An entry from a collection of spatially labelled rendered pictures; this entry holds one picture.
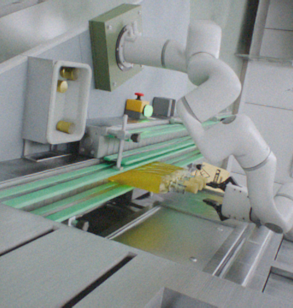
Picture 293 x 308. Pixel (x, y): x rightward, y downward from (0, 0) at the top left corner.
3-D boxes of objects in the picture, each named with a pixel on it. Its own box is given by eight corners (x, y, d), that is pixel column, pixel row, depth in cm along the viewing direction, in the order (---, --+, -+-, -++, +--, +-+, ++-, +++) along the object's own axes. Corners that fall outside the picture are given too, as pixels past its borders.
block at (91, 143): (76, 154, 130) (95, 159, 127) (80, 124, 128) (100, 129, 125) (83, 153, 133) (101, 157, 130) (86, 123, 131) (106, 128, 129)
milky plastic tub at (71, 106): (21, 138, 114) (48, 145, 111) (29, 55, 110) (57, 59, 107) (60, 134, 130) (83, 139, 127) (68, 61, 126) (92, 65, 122)
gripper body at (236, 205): (261, 224, 126) (228, 212, 133) (268, 192, 124) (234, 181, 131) (250, 229, 121) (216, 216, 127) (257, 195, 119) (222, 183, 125)
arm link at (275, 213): (249, 147, 112) (286, 201, 119) (225, 181, 106) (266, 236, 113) (276, 144, 105) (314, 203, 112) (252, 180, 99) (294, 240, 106)
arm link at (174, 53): (159, 73, 136) (206, 81, 129) (163, 31, 131) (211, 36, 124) (172, 69, 144) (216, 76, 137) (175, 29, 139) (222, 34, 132)
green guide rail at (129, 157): (103, 159, 131) (125, 165, 128) (103, 156, 131) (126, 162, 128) (230, 126, 290) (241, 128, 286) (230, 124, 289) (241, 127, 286)
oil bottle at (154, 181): (107, 180, 138) (166, 197, 130) (109, 163, 137) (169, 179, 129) (115, 177, 143) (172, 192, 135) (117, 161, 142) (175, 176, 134)
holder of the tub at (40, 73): (19, 157, 116) (42, 163, 113) (28, 55, 110) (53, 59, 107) (56, 150, 131) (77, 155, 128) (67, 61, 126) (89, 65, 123)
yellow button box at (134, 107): (123, 115, 168) (139, 119, 165) (126, 97, 166) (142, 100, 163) (131, 115, 174) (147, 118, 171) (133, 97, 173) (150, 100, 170)
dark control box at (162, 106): (150, 113, 192) (167, 117, 189) (153, 96, 191) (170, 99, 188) (157, 112, 200) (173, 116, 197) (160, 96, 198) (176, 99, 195)
